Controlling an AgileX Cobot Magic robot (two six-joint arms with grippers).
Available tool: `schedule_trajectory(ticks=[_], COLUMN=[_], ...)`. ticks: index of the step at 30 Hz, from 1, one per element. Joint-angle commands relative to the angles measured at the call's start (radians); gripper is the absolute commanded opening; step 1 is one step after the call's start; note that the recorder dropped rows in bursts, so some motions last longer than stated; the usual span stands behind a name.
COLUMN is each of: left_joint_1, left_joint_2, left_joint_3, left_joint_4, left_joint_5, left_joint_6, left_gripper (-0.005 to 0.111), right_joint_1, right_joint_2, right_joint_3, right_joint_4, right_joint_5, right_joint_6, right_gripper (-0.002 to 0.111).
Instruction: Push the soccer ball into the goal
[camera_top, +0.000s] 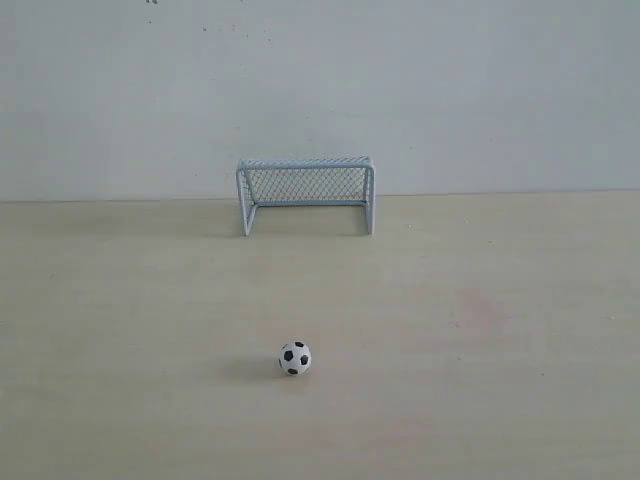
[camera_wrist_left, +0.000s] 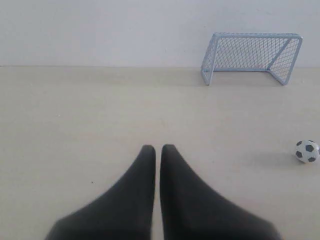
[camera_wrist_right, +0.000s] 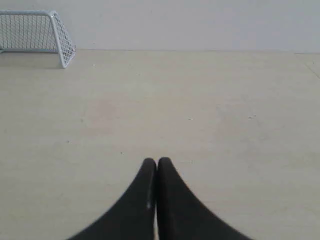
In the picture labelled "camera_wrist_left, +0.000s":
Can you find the small light blue goal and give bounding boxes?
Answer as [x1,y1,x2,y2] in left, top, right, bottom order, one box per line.
[200,32,303,86]

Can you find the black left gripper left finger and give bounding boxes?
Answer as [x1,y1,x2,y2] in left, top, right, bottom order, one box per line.
[46,145,156,240]

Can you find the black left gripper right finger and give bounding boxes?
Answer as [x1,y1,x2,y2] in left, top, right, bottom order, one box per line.
[160,144,282,240]

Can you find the black and white mini football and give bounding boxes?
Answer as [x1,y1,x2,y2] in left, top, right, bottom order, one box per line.
[295,140,320,164]

